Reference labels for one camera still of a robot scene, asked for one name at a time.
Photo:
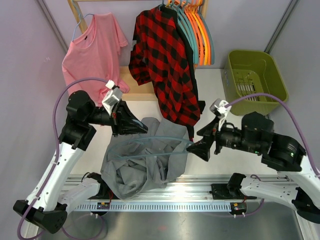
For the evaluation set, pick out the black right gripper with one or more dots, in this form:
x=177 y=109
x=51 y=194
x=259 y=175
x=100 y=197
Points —
x=209 y=130

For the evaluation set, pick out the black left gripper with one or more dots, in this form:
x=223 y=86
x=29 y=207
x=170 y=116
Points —
x=124 y=122

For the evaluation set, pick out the teal plastic hanger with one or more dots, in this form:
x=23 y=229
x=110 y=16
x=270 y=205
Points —
x=164 y=139

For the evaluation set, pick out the grey button shirt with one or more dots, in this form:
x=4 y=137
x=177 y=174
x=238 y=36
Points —
x=129 y=176

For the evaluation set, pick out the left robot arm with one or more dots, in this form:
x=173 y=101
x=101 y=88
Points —
x=46 y=207

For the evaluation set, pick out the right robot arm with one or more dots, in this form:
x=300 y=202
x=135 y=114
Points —
x=279 y=152

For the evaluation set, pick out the black shirt on hanger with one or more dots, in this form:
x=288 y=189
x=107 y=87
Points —
x=189 y=53

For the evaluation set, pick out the pink t-shirt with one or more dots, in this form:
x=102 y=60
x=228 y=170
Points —
x=96 y=52

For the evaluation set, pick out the red black plaid shirt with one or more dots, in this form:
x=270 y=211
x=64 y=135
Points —
x=158 y=56

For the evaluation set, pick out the teal hanger under plaid shirt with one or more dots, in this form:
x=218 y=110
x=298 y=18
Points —
x=163 y=4

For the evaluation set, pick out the yellow plastic hanger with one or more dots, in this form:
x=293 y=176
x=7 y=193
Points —
x=202 y=35

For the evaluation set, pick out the orange plastic hanger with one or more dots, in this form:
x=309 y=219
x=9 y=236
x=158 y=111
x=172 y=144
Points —
x=189 y=8

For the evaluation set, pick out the teal empty hanger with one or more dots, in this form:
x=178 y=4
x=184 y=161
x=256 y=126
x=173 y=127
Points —
x=184 y=23

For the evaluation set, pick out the green plastic basket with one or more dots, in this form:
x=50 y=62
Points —
x=249 y=72

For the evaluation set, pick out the aluminium corner profile left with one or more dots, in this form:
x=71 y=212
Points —
x=52 y=23

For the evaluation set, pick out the aluminium corner profile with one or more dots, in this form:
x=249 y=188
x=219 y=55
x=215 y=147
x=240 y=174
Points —
x=281 y=25
x=52 y=23

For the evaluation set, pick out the aluminium corner profile right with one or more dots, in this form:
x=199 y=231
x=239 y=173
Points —
x=281 y=25

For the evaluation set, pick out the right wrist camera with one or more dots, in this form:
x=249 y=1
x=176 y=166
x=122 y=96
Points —
x=221 y=110

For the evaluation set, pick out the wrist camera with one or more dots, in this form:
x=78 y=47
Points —
x=112 y=97
x=221 y=110

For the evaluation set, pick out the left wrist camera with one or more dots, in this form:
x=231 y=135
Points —
x=112 y=97

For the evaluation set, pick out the wooden rack frame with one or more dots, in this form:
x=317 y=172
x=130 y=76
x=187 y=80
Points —
x=137 y=93

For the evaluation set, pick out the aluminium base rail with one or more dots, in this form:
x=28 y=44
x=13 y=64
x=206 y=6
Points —
x=187 y=188

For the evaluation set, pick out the white slotted cable duct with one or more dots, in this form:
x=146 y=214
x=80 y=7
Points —
x=119 y=206

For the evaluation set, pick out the light blue wire hanger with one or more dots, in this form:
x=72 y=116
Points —
x=80 y=19

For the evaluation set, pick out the wooden clothes rail rod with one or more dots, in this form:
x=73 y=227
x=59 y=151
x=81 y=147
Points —
x=107 y=0

